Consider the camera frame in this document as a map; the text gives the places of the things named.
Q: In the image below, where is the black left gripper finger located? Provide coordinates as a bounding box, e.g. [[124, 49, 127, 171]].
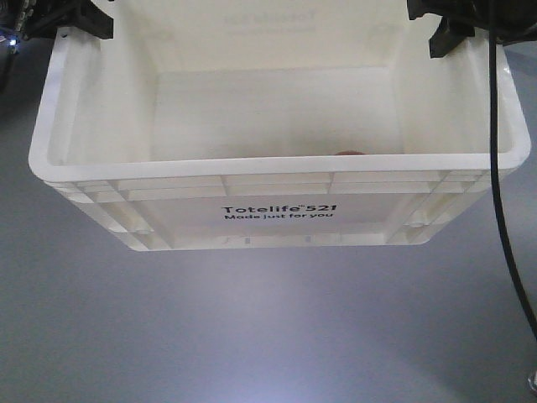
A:
[[77, 0, 114, 39]]

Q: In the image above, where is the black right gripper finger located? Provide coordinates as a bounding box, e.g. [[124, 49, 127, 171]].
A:
[[429, 17, 474, 59]]

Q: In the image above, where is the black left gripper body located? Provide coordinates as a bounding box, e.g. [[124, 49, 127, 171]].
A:
[[0, 0, 85, 47]]

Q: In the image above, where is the white plastic tote box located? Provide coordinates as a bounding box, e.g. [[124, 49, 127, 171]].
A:
[[27, 0, 533, 252]]

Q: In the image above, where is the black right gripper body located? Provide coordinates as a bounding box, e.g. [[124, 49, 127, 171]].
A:
[[407, 0, 536, 44]]

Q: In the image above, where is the brown soft ball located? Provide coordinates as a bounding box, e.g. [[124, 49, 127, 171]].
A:
[[335, 150, 366, 156]]

